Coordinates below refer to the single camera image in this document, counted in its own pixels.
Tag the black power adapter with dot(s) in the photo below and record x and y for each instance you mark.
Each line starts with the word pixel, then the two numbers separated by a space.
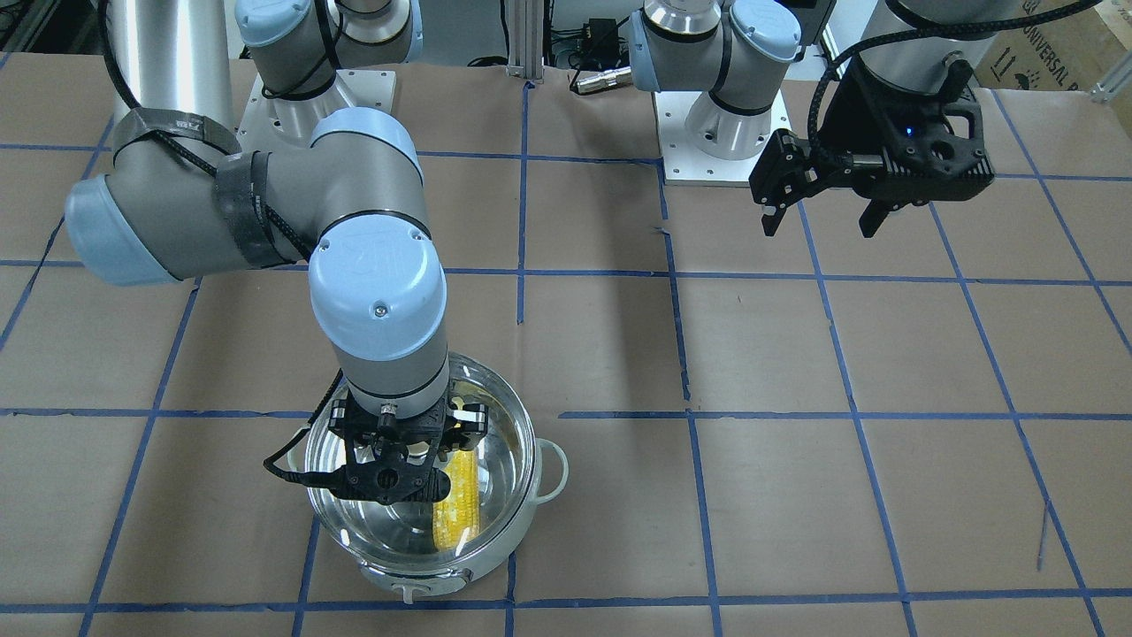
pixel 599 37

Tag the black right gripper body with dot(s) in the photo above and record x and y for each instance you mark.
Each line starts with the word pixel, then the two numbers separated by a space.
pixel 473 421

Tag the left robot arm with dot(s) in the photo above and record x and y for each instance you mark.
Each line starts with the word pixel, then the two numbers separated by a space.
pixel 739 51

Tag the pale green cooking pot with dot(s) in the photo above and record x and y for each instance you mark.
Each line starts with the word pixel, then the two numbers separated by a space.
pixel 495 540

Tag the silver cylindrical connector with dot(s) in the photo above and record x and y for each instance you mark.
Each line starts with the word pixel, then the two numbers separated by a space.
pixel 602 81

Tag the yellow corn cob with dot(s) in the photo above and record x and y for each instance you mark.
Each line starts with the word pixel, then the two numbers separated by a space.
pixel 456 520

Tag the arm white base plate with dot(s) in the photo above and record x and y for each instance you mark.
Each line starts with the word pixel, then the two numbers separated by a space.
pixel 279 124
pixel 704 145

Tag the aluminium frame post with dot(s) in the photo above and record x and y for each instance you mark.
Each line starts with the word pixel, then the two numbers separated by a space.
pixel 525 27

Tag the cardboard box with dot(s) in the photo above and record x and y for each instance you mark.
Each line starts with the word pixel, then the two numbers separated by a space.
pixel 1072 53

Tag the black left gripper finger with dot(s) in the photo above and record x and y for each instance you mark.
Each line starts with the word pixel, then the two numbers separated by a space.
pixel 876 212
pixel 772 218

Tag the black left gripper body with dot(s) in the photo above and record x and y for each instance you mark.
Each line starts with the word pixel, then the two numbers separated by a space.
pixel 846 118

